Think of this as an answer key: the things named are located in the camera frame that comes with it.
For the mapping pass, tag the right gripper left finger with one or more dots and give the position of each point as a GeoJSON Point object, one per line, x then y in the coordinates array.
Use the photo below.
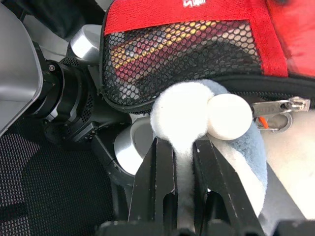
{"type": "Point", "coordinates": [152, 184]}

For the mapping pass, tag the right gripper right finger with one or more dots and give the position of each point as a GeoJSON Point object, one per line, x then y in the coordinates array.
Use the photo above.
{"type": "Point", "coordinates": [221, 196]}

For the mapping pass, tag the silver carabiner clip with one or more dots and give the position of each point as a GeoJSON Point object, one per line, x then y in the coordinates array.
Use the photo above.
{"type": "Point", "coordinates": [286, 123]}

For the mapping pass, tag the black and red paddle case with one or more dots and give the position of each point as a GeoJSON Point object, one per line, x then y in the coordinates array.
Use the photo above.
{"type": "Point", "coordinates": [172, 14]}

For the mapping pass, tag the silver metal zipper pull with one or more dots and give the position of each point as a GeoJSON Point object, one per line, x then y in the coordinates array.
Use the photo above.
{"type": "Point", "coordinates": [270, 106]}

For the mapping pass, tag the white and blue plush toy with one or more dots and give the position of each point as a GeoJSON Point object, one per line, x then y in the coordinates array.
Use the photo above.
{"type": "Point", "coordinates": [177, 115]}

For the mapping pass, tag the black mesh fabric panel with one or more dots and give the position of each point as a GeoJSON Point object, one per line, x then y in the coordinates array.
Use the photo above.
{"type": "Point", "coordinates": [49, 184]}

